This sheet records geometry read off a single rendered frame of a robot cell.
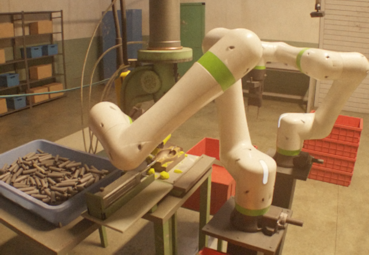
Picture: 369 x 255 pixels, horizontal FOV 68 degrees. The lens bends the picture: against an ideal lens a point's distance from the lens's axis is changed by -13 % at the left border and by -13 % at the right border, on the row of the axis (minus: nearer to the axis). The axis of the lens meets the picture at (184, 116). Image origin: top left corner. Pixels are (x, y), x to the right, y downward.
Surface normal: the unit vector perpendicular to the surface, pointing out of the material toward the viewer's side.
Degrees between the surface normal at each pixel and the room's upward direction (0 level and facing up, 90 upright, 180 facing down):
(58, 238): 0
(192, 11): 90
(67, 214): 100
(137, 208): 0
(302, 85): 90
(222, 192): 90
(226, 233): 0
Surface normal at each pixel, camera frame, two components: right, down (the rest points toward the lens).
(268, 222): -0.51, 0.10
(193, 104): 0.29, 0.44
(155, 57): -0.24, 0.29
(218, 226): 0.00, -0.96
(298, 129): 0.08, 0.27
